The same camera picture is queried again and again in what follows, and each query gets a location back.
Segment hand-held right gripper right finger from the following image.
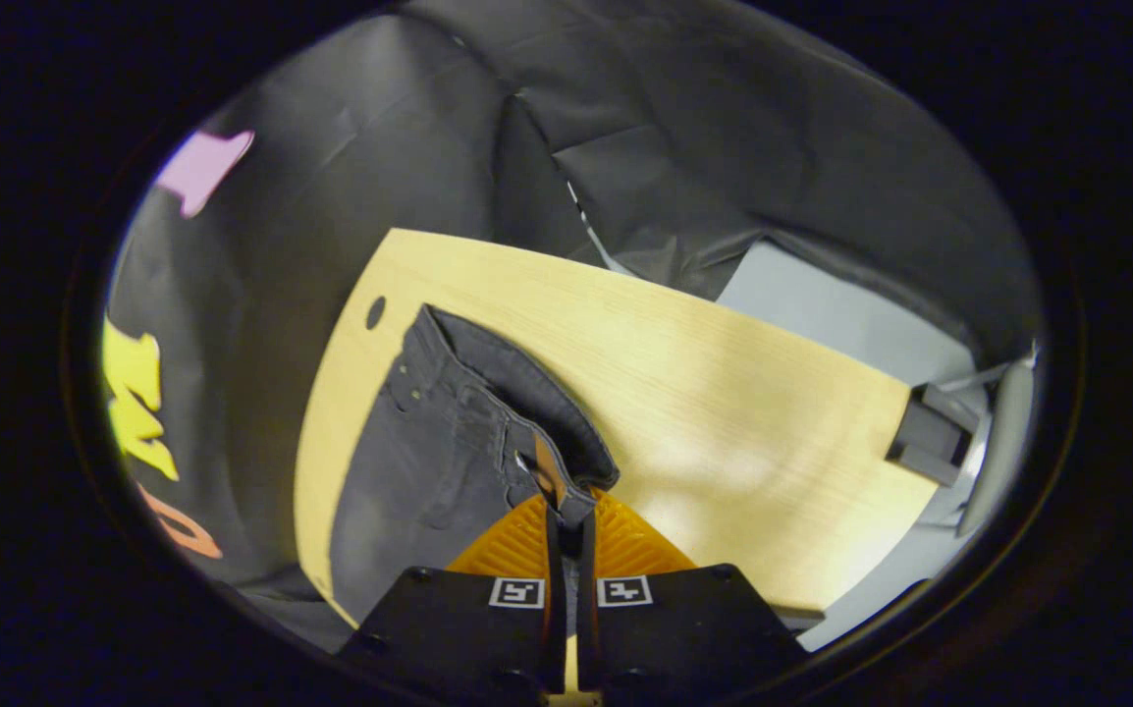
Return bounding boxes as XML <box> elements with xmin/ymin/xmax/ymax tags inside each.
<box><xmin>576</xmin><ymin>488</ymin><xmax>809</xmax><ymax>694</ymax></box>

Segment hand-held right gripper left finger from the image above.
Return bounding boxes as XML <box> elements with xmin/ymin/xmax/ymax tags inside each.
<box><xmin>336</xmin><ymin>491</ymin><xmax>566</xmax><ymax>694</ymax></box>

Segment black jeans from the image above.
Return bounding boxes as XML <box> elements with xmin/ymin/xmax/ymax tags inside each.
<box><xmin>328</xmin><ymin>304</ymin><xmax>621</xmax><ymax>629</ymax></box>

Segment light grey chair part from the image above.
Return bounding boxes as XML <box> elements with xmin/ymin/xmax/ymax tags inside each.
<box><xmin>957</xmin><ymin>344</ymin><xmax>1037</xmax><ymax>537</ymax></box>

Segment black backdrop cloth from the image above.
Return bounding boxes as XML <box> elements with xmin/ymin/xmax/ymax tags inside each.
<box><xmin>100</xmin><ymin>0</ymin><xmax>1044</xmax><ymax>654</ymax></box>

